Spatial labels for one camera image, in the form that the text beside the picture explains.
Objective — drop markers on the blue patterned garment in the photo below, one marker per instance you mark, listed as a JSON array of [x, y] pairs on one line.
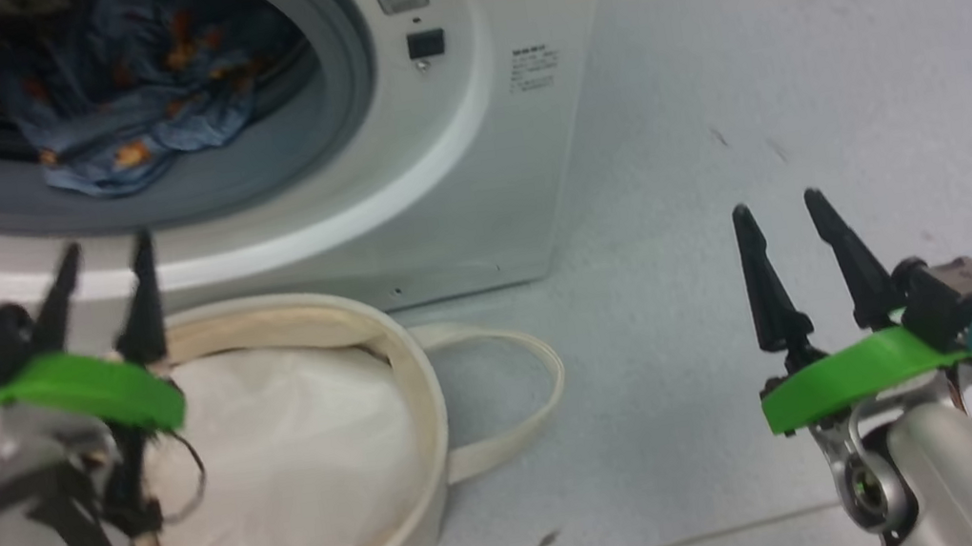
[[124, 105]]

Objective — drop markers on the white front-load washing machine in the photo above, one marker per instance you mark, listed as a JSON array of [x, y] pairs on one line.
[[484, 196]]

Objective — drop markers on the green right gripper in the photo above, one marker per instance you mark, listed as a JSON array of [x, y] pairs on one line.
[[857, 372]]

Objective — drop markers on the small printed text label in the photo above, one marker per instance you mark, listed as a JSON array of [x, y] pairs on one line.
[[534, 67]]

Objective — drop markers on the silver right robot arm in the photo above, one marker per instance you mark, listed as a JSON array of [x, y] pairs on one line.
[[950, 473]]

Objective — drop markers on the black door latch socket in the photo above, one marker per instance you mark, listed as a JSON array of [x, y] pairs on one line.
[[426, 43]]

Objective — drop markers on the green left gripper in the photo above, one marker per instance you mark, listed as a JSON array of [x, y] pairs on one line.
[[89, 390]]

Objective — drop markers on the cream canvas laundry basket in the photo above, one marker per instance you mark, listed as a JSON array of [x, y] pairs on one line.
[[430, 416]]

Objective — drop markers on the white pillow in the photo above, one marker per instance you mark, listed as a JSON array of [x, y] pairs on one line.
[[301, 455]]

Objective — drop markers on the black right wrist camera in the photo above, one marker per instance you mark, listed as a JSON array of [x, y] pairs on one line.
[[957, 294]]

